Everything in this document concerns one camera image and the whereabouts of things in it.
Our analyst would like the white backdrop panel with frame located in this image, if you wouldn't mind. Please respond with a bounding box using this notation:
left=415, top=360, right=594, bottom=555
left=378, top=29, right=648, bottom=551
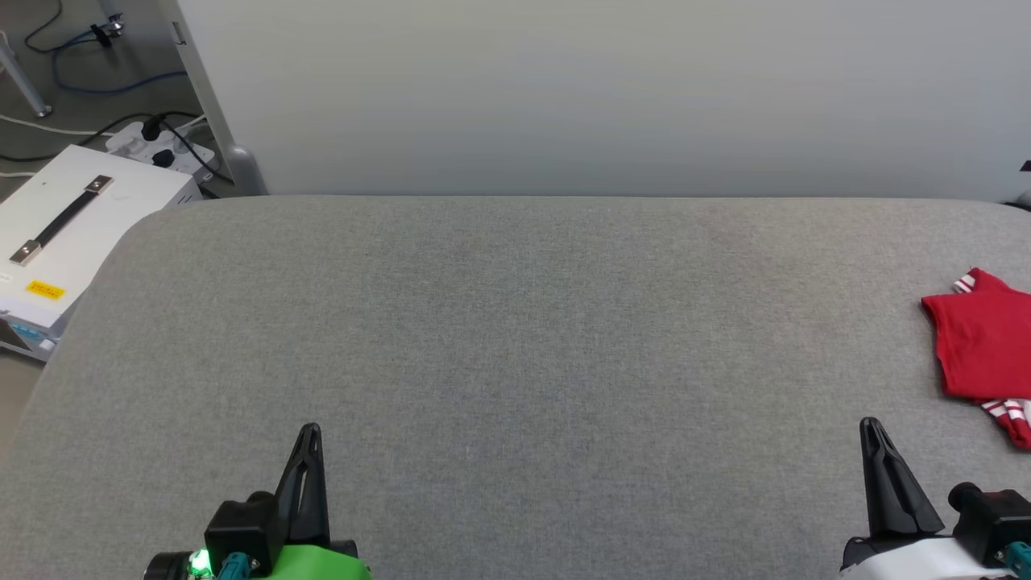
left=157, top=0, right=1031, bottom=202

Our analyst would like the white cable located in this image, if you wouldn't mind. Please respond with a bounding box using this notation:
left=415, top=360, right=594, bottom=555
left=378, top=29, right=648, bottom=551
left=0, top=113, right=110, bottom=138

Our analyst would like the blue cable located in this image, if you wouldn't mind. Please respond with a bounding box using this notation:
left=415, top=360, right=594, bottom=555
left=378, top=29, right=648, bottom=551
left=52, top=31, right=190, bottom=97

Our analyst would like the red garment with white stripes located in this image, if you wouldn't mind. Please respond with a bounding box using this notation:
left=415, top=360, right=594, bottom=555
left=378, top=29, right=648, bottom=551
left=921, top=267, right=1031, bottom=450

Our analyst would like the black cable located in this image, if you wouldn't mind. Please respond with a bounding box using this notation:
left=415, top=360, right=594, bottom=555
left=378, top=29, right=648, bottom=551
left=23, top=0, right=67, bottom=54

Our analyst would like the white case with black handle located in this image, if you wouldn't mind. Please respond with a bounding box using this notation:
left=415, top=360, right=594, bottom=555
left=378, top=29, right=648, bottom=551
left=0, top=143, right=204, bottom=361

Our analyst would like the grey metal leg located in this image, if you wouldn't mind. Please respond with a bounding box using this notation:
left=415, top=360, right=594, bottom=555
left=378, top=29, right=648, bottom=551
left=0, top=32, right=54, bottom=119

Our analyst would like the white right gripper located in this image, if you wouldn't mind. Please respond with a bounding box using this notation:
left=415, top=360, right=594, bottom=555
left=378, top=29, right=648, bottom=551
left=839, top=417, right=1004, bottom=580

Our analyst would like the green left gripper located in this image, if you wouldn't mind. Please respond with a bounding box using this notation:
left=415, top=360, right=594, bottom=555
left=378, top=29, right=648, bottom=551
left=242, top=423, right=374, bottom=580

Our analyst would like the white power strip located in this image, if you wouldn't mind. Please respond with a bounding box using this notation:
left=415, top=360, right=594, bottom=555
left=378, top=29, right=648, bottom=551
left=105, top=121, right=217, bottom=184

